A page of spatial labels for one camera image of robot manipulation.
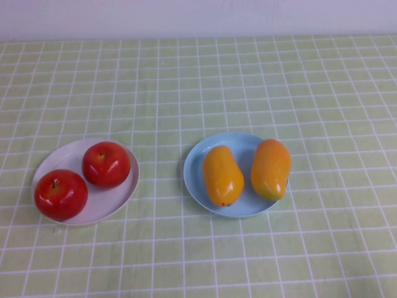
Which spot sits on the orange yellow mango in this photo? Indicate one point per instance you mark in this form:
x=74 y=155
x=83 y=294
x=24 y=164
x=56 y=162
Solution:
x=223 y=177
x=270 y=167

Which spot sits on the red apple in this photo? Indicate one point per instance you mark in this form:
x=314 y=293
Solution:
x=62 y=198
x=105 y=167

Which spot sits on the light blue round plate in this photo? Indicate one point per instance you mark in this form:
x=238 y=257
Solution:
x=198 y=161

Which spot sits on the white round plate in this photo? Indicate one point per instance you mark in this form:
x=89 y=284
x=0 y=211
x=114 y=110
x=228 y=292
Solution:
x=105 y=205

